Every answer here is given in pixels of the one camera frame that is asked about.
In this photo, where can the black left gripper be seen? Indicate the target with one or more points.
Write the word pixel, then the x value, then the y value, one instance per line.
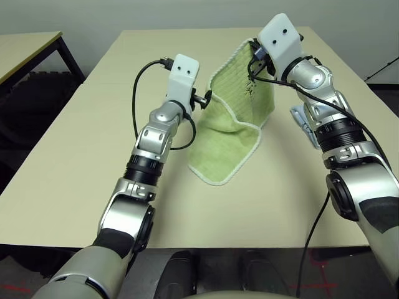
pixel 193 99

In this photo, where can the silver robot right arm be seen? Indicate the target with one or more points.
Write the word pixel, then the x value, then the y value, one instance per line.
pixel 311 78

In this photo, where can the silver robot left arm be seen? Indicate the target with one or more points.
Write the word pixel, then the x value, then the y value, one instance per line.
pixel 156 137

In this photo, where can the green terry towel white trim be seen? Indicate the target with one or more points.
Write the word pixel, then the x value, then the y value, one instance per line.
pixel 224 146

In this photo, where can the folded light blue towel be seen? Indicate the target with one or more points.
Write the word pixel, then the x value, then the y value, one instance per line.
pixel 300 118

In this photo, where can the black low platform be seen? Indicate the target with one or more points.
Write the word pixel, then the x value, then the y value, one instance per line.
pixel 386 87

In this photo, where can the beige side table black frame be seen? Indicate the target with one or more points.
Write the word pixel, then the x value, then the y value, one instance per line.
pixel 25 46

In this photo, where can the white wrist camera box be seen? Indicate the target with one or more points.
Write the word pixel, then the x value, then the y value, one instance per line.
pixel 184 68
pixel 280 40

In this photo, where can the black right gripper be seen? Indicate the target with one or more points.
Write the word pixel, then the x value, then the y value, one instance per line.
pixel 263 66

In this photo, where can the dark grey robot right leg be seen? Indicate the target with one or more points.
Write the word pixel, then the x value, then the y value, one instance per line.
pixel 262 274

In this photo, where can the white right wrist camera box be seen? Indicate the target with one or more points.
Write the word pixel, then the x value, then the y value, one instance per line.
pixel 280 40

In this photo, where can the black foam floor mat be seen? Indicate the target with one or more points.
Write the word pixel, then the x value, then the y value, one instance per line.
pixel 40 93

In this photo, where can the dark grey robot leg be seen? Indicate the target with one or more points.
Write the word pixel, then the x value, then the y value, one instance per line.
pixel 179 274
pixel 262 274

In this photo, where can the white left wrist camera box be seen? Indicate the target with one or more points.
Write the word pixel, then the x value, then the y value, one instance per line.
pixel 184 68

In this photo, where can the dark grey robot left leg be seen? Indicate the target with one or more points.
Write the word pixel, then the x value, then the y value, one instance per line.
pixel 179 274

